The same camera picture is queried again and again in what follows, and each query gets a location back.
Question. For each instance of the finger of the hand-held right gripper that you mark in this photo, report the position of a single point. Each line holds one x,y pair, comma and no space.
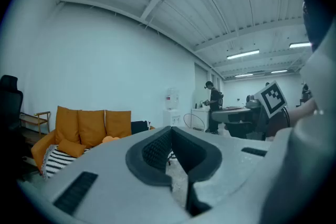
231,115

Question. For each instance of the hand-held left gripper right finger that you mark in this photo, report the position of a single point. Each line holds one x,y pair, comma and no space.
199,160

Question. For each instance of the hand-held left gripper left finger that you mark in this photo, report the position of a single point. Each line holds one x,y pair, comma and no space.
149,162

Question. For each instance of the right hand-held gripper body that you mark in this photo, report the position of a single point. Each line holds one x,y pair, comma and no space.
273,99

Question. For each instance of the orange flower pillow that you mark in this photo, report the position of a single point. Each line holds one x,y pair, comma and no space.
110,139

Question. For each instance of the person's right forearm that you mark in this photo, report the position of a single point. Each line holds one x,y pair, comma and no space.
302,112

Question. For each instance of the ceiling tube light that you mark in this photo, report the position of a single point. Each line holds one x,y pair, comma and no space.
299,45
244,75
242,54
279,71

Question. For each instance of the white cabinet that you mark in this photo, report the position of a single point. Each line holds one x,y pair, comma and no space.
200,118

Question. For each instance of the white water dispenser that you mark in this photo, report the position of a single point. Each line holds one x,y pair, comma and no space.
172,118

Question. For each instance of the large orange sofa pillow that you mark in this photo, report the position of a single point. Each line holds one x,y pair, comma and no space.
92,128
118,123
67,126

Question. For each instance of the clear water dispenser bottle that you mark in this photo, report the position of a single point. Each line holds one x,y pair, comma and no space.
172,99

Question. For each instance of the small orange sofa pillow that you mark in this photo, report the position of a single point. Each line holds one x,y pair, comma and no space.
71,148

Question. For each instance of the orange sofa with striped blanket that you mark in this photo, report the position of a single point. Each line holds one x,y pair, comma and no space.
57,162

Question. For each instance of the wooden side table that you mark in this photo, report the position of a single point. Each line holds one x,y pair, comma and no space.
31,136

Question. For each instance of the black office chair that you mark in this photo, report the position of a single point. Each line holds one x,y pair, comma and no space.
10,102

